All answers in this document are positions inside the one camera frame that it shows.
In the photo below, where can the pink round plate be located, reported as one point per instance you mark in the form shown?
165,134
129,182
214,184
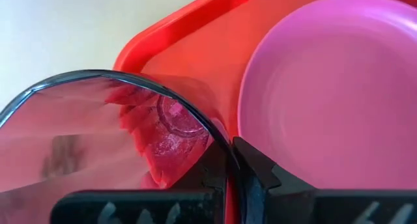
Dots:
325,97

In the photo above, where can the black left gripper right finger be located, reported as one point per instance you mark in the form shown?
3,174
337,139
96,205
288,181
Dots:
257,172

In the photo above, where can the red translucent cup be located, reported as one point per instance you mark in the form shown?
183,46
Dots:
97,129

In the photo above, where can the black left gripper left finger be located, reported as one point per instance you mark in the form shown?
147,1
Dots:
208,172

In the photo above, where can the red plastic tray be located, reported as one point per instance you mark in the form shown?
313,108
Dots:
202,48

